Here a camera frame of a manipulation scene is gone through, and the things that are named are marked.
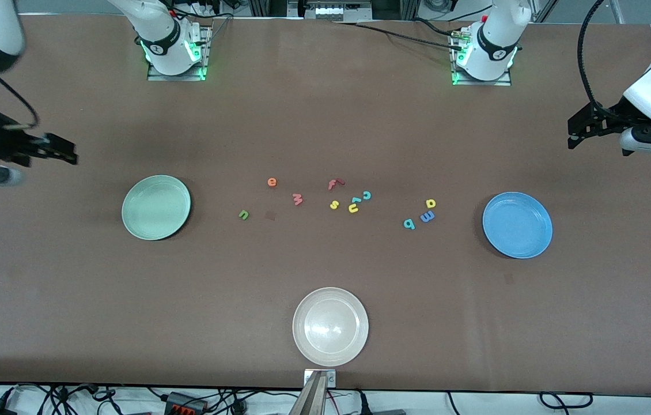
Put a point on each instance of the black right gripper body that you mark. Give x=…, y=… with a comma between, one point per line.
x=10, y=144

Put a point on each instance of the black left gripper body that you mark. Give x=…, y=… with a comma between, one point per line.
x=609, y=114

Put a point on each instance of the teal letter b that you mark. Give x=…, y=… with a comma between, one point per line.
x=409, y=227

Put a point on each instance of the pink letter m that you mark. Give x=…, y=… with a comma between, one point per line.
x=298, y=200

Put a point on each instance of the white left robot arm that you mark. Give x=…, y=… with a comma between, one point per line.
x=492, y=40

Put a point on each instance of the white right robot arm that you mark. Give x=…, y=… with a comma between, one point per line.
x=164, y=40

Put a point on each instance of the green plate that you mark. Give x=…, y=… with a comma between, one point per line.
x=156, y=207

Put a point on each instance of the blue plate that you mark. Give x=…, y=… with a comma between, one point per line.
x=517, y=225

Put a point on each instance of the red letter f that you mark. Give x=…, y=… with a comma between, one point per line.
x=333, y=185

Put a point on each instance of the black power strip red switches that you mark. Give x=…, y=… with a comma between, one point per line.
x=184, y=403

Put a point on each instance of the white plate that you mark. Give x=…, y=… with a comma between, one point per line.
x=330, y=327

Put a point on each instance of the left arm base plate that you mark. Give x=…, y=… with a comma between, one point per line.
x=481, y=83

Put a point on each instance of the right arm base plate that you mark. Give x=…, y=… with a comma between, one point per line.
x=206, y=57

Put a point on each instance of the aluminium frame with connector box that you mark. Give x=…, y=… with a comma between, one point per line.
x=331, y=10

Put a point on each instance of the aluminium camera mount beam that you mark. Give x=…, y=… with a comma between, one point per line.
x=311, y=397

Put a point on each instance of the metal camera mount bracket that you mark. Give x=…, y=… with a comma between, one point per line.
x=332, y=378

